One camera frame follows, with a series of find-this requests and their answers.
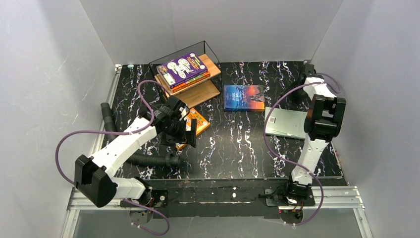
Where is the orange small treehouse book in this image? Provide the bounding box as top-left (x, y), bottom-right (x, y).
top-left (184, 108), bottom-right (210, 137)

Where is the orange green treehouse book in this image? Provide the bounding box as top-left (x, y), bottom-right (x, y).
top-left (171, 72), bottom-right (210, 93)

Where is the purple treehouse book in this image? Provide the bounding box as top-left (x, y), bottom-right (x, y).
top-left (157, 52), bottom-right (208, 90)

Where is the pale green file folder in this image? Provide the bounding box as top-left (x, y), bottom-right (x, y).
top-left (264, 107), bottom-right (307, 140)

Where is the blue Jane Eyre book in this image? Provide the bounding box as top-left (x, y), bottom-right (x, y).
top-left (223, 85), bottom-right (265, 112)

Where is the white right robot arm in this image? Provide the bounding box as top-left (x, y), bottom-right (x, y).
top-left (286, 64), bottom-right (347, 200)

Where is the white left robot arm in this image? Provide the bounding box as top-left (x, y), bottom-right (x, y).
top-left (74, 96), bottom-right (198, 208)

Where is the wooden two-tier shelf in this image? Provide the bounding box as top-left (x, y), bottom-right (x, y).
top-left (149, 41), bottom-right (222, 107)

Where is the black corrugated hose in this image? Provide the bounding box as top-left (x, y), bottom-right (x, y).
top-left (100, 102), bottom-right (180, 168)

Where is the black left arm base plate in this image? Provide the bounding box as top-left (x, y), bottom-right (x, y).
top-left (128, 189), bottom-right (168, 208)

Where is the aluminium table frame rail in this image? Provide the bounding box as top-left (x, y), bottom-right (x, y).
top-left (61, 64), bottom-right (126, 238)

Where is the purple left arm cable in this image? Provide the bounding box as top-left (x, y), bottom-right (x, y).
top-left (54, 79), bottom-right (171, 237)

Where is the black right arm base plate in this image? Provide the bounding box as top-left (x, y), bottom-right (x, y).
top-left (259, 186), bottom-right (315, 219)

